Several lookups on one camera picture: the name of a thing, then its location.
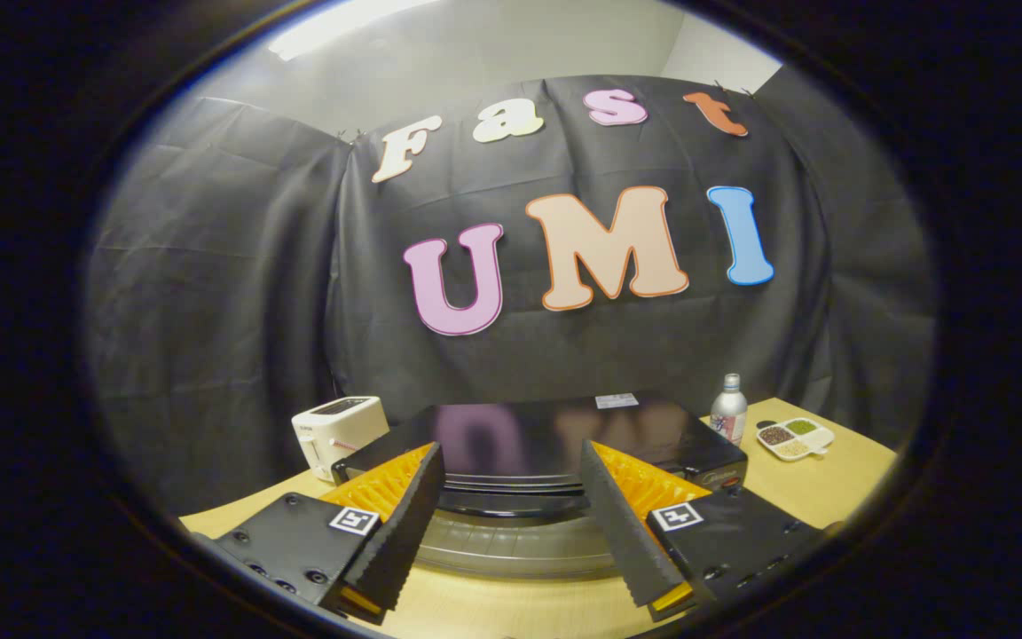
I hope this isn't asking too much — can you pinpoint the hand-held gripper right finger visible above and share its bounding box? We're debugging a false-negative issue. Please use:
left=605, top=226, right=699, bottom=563
left=579, top=439, right=824, bottom=622

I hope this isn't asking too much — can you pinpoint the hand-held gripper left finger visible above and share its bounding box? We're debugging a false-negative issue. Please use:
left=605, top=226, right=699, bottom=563
left=194, top=441, right=446, bottom=626

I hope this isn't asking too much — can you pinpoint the black toaster oven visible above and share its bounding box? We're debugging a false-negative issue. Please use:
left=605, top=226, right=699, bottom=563
left=331, top=391, right=750, bottom=581

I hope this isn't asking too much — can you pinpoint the white pop-up toaster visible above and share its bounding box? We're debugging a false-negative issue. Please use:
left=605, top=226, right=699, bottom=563
left=291, top=396, right=390, bottom=484

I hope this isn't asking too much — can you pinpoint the silver drink bottle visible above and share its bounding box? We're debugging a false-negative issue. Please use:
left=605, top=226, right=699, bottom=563
left=710, top=374, right=749, bottom=447

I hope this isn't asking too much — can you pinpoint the white divided snack dish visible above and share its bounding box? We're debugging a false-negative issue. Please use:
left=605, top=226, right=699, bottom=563
left=756, top=417, right=836, bottom=462

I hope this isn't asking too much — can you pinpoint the black backdrop cloth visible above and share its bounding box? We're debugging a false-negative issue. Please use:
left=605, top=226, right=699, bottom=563
left=83, top=64, right=938, bottom=517

